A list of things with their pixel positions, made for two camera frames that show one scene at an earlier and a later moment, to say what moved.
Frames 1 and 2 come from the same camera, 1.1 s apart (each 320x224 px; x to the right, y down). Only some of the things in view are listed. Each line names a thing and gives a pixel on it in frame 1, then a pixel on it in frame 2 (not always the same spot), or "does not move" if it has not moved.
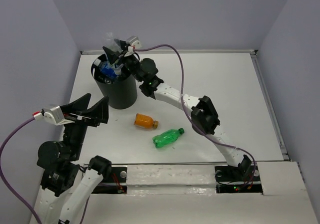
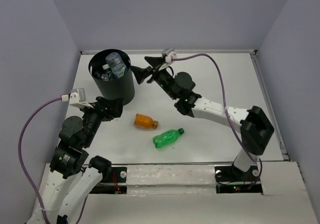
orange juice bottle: [145, 121] does not move
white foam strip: [171, 179] does not move
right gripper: [113, 56] -> [140, 73]
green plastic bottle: [167, 137] does not move
